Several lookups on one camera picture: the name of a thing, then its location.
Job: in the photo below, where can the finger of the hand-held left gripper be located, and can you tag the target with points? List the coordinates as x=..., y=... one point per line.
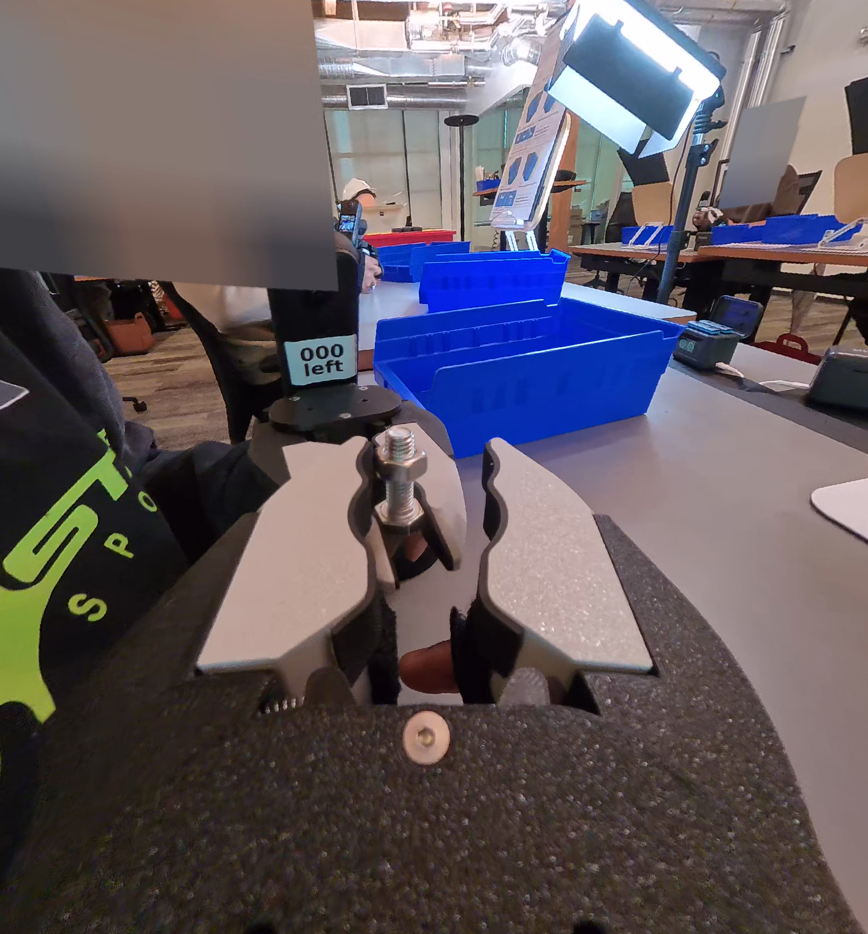
x=302, y=456
x=445, y=496

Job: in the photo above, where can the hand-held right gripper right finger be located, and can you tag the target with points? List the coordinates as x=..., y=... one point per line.
x=558, y=576

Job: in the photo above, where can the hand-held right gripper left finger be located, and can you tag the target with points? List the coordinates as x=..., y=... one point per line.
x=288, y=576

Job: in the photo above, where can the large steel bolt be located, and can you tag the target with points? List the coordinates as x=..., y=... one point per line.
x=399, y=500

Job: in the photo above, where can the blue plastic bin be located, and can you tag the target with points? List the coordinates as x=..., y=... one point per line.
x=550, y=401
x=492, y=281
x=397, y=263

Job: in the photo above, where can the person's left forearm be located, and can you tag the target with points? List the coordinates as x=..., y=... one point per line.
x=207, y=489

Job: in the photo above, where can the person's right hand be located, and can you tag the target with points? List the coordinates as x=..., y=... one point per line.
x=430, y=668

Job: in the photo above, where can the black mesh office chair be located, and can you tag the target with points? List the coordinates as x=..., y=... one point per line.
x=233, y=416

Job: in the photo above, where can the red plastic bin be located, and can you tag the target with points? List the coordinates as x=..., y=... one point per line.
x=404, y=237

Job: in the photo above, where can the brown leather bag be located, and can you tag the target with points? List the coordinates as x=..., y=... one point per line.
x=131, y=337

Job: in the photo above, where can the black floor lamp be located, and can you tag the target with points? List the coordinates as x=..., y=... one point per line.
x=463, y=182

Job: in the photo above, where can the white metal board stand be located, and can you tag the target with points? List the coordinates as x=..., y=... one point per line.
x=521, y=237

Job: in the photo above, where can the black hoodie with green print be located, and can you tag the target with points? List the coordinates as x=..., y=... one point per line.
x=40, y=474

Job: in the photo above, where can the dark charger case with batteries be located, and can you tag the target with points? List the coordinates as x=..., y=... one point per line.
x=703, y=350

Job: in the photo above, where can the wood-edged instruction board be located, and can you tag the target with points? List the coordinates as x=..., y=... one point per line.
x=528, y=160

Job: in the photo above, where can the small blue bin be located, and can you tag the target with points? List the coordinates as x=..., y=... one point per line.
x=634, y=235

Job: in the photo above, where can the red bag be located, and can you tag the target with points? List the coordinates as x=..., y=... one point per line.
x=791, y=350

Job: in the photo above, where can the grey teal case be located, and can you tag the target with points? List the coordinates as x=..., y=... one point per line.
x=857, y=387

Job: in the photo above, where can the cardboard box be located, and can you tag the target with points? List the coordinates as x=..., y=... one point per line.
x=652, y=204

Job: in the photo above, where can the black light stand pole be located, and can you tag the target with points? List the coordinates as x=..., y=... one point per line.
x=678, y=219

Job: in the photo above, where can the wooden top desk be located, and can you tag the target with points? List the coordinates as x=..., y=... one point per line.
x=769, y=254

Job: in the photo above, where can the studio light panel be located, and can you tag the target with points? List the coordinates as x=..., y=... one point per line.
x=623, y=73

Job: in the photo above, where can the long blue bin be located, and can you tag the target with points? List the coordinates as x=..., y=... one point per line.
x=806, y=230

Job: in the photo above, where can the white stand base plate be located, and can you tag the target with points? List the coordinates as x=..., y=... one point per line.
x=864, y=511

